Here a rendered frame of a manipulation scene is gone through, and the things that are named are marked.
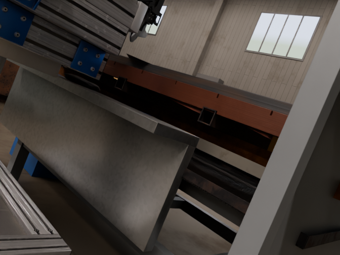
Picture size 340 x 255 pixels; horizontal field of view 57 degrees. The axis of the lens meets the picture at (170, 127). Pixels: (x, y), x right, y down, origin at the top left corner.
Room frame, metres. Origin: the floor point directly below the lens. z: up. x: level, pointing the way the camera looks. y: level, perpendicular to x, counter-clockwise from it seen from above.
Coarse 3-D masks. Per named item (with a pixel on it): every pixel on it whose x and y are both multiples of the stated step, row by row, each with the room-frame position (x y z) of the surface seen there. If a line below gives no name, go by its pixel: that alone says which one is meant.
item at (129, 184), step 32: (32, 96) 1.58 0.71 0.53; (64, 96) 1.40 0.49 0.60; (32, 128) 1.50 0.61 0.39; (64, 128) 1.33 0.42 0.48; (96, 128) 1.20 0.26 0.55; (128, 128) 1.09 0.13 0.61; (64, 160) 1.27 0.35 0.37; (96, 160) 1.15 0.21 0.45; (128, 160) 1.05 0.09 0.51; (160, 160) 0.97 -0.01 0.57; (96, 192) 1.11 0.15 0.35; (128, 192) 1.01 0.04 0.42; (160, 192) 0.93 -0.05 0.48; (128, 224) 0.98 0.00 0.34; (160, 224) 0.94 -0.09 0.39
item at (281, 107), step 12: (120, 60) 1.35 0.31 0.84; (132, 60) 1.30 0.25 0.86; (156, 72) 1.20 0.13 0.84; (168, 72) 1.16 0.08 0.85; (180, 72) 1.12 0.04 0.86; (192, 84) 1.07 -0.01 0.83; (204, 84) 1.04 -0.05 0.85; (216, 84) 1.01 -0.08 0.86; (228, 96) 0.98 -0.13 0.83; (240, 96) 0.95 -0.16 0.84; (252, 96) 0.93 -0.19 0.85; (264, 96) 0.90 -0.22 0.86; (276, 108) 0.87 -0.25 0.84; (288, 108) 0.85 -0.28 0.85
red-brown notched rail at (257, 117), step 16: (112, 64) 1.30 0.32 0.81; (128, 80) 1.22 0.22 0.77; (144, 80) 1.16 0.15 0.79; (160, 80) 1.11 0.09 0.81; (176, 80) 1.07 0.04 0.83; (176, 96) 1.05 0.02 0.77; (192, 96) 1.01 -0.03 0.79; (208, 96) 0.97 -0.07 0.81; (224, 96) 0.93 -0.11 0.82; (224, 112) 0.92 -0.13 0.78; (240, 112) 0.89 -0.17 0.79; (256, 112) 0.86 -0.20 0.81; (272, 112) 0.84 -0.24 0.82; (256, 128) 0.84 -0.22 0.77; (272, 128) 0.82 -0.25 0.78
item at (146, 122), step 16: (16, 64) 1.41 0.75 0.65; (64, 80) 1.12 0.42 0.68; (80, 96) 1.03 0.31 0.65; (96, 96) 0.98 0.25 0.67; (112, 112) 0.91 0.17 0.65; (128, 112) 0.87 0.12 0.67; (144, 128) 0.82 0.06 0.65; (160, 128) 0.81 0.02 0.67; (176, 128) 0.94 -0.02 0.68; (192, 144) 0.93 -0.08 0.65
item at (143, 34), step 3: (144, 27) 1.22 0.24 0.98; (144, 30) 1.22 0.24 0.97; (135, 33) 1.20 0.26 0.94; (138, 33) 1.20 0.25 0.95; (141, 33) 1.22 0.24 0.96; (144, 33) 1.23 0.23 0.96; (132, 36) 1.20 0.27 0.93; (135, 36) 1.20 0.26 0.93; (141, 36) 1.22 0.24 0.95; (144, 36) 1.23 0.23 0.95; (132, 39) 1.21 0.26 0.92; (135, 39) 1.21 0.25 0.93
